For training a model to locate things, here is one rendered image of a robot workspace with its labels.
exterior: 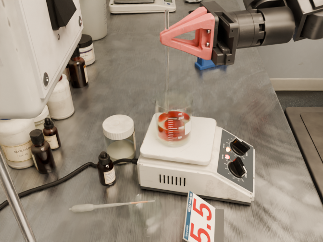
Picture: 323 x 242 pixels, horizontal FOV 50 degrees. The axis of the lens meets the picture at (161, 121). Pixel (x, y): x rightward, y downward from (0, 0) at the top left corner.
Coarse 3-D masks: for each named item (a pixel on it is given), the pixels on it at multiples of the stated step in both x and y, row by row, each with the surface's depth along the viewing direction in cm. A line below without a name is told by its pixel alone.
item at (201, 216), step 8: (192, 200) 56; (200, 200) 57; (192, 208) 55; (200, 208) 56; (208, 208) 57; (192, 216) 54; (200, 216) 55; (208, 216) 56; (192, 224) 53; (200, 224) 54; (208, 224) 55; (192, 232) 52; (200, 232) 53; (208, 232) 54; (192, 240) 51; (200, 240) 52; (208, 240) 53
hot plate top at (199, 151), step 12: (192, 120) 65; (204, 120) 65; (156, 132) 62; (192, 132) 62; (204, 132) 62; (144, 144) 59; (156, 144) 59; (192, 144) 59; (204, 144) 59; (144, 156) 58; (156, 156) 57; (168, 156) 57; (180, 156) 57; (192, 156) 57; (204, 156) 57
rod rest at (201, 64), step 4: (200, 60) 97; (204, 60) 100; (208, 60) 100; (196, 64) 98; (200, 64) 98; (204, 64) 98; (208, 64) 98; (212, 64) 98; (200, 68) 97; (204, 68) 98
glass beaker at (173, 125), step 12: (156, 96) 57; (168, 96) 59; (180, 96) 59; (192, 96) 57; (156, 108) 56; (168, 108) 60; (180, 108) 60; (156, 120) 58; (168, 120) 55; (180, 120) 55; (168, 132) 57; (180, 132) 57; (168, 144) 58; (180, 144) 58
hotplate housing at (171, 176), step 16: (144, 160) 59; (160, 160) 59; (144, 176) 60; (160, 176) 59; (176, 176) 58; (192, 176) 58; (208, 176) 57; (176, 192) 61; (192, 192) 60; (208, 192) 59; (224, 192) 58; (240, 192) 57
